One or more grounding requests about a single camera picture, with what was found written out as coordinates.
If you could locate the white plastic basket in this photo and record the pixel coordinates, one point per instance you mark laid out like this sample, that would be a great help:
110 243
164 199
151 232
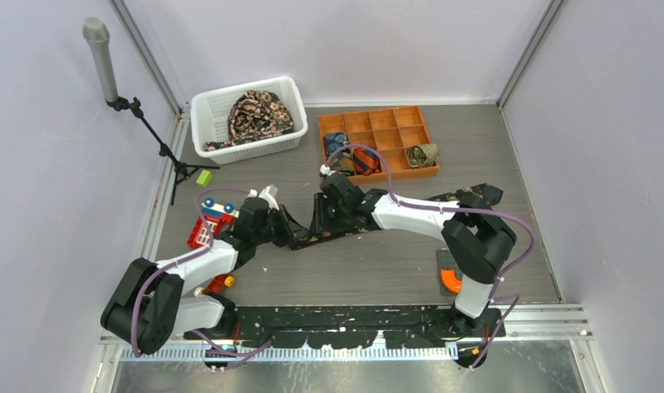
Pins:
209 120

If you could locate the grey microphone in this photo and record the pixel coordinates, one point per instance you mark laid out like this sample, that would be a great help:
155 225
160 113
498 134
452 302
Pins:
97 36

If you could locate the pile of floral ties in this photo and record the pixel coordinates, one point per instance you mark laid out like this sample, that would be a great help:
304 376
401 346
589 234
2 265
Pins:
255 116

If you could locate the small red toy car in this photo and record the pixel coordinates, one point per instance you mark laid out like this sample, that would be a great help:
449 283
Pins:
217 285

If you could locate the navy floral rolled tie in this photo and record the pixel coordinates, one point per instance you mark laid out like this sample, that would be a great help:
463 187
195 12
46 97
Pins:
342 162

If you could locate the orange wooden divided tray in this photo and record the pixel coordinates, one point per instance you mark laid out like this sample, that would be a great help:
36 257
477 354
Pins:
390 131

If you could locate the black microphone tripod stand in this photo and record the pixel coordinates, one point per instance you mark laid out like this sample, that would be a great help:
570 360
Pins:
182 170

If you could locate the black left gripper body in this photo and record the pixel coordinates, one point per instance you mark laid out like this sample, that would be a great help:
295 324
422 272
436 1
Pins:
276 229

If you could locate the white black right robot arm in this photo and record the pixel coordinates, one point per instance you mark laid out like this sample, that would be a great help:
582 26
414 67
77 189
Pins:
478 239

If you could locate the teal navy rolled tie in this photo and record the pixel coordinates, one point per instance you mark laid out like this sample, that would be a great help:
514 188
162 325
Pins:
334 141

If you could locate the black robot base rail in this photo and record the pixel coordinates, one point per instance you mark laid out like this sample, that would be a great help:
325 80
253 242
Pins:
351 327

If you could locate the grey studded baseplate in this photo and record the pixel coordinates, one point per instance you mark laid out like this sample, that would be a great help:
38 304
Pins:
445 260

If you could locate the orange curved toy piece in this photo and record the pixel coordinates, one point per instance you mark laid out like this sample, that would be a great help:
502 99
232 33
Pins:
450 280

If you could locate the black gold floral tie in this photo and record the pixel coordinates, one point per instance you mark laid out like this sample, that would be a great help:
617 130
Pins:
331 236

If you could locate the green patterned rolled tie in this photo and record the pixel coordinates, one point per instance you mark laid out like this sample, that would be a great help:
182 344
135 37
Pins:
423 155

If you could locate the red white toy block truck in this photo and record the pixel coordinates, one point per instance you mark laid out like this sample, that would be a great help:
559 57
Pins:
216 216

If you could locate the green toy block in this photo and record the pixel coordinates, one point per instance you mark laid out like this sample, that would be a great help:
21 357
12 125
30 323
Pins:
204 178

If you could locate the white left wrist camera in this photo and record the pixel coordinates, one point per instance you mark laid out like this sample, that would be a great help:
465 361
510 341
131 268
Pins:
269 194

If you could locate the orange navy striped rolled tie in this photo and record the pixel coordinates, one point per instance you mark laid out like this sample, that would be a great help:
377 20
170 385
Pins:
366 161

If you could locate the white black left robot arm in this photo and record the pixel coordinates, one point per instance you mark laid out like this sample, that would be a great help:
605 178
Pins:
148 306

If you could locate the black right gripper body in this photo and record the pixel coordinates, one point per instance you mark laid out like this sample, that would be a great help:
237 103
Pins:
336 215

